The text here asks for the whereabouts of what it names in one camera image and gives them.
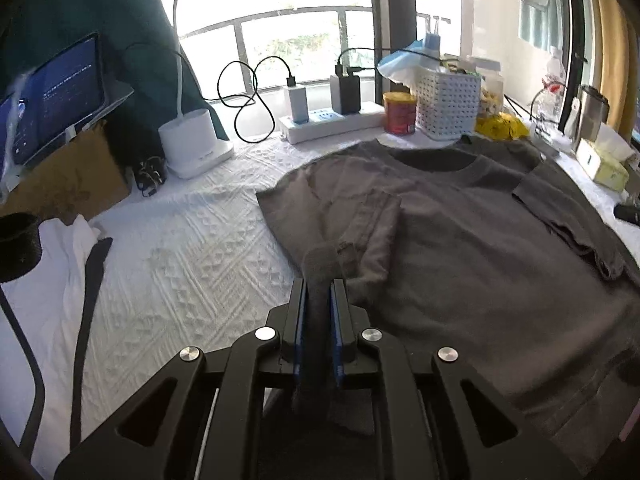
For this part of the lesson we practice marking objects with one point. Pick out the yellow curtain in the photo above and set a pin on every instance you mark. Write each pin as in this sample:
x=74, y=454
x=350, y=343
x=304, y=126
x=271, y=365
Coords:
x=619, y=66

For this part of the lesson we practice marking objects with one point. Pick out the blue face mask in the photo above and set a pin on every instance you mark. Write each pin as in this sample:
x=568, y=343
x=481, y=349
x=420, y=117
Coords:
x=404, y=65

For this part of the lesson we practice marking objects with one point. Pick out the yellow tissue box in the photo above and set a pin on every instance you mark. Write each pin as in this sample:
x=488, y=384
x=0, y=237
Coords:
x=604, y=159

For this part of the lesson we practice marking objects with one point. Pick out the white perforated plastic basket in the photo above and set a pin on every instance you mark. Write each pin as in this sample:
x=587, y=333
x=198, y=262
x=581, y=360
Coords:
x=446, y=103

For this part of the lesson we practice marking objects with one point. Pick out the red can yellow lid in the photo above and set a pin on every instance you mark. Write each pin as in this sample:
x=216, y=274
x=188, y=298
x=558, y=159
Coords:
x=400, y=113

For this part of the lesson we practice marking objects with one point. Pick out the yellow snack bag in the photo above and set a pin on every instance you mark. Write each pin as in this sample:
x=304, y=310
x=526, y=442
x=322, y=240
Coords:
x=501, y=127

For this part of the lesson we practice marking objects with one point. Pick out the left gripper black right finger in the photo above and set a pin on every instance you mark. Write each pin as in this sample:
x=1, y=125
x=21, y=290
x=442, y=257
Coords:
x=434, y=416

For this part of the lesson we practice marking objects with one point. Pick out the dark grey t-shirt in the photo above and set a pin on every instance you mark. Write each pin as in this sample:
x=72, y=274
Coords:
x=487, y=247

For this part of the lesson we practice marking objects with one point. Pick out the white charger block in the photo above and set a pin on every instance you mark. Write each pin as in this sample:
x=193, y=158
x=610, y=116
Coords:
x=296, y=97

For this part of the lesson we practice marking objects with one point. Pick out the stainless steel tumbler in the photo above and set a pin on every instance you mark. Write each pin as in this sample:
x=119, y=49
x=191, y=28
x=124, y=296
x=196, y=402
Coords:
x=592, y=113

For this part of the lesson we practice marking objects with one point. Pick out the brown cardboard box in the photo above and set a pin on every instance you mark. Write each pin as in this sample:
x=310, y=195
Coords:
x=80, y=179

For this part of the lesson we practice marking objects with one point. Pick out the tablet with dark screen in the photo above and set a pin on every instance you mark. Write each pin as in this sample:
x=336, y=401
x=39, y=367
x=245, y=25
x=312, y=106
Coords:
x=69, y=92

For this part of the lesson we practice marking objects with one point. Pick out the clear jar of snacks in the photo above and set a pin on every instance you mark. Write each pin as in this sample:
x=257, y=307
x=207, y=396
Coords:
x=491, y=87

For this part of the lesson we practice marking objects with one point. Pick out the clear water bottle red label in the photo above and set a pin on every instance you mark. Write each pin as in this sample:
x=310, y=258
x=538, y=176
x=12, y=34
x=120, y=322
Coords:
x=548, y=103

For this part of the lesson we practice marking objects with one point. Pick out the black clip bundle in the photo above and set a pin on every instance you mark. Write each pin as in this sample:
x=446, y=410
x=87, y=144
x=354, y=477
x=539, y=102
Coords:
x=150, y=175

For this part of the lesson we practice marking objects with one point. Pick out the black charger block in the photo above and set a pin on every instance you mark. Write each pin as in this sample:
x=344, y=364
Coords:
x=345, y=91

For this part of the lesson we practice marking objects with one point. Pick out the white power strip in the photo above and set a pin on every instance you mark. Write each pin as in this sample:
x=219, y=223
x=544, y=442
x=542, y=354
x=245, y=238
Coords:
x=325, y=122

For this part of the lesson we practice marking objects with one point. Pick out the dark teal curtain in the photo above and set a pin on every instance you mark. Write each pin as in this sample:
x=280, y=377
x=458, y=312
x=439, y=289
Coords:
x=138, y=45

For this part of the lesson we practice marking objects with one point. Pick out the white folded garment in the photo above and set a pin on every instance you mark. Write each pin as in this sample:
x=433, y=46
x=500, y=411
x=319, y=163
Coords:
x=48, y=302

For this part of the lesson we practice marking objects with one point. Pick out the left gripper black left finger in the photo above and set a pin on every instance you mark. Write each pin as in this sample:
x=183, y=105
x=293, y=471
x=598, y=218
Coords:
x=198, y=416

